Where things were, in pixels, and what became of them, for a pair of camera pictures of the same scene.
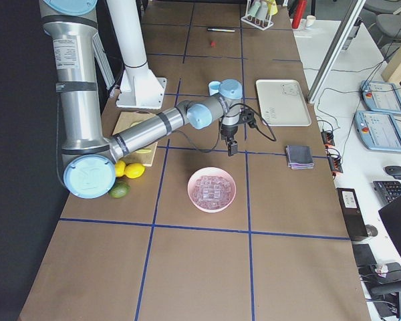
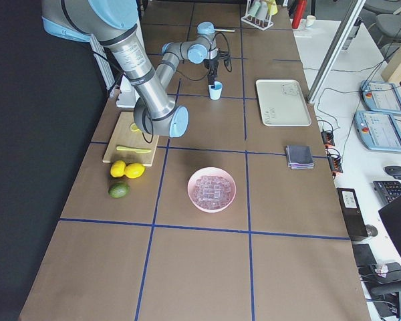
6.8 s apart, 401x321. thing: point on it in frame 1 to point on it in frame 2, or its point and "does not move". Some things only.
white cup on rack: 262,12 does not move
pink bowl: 211,190 does not move
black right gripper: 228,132 to 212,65
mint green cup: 253,9 does not move
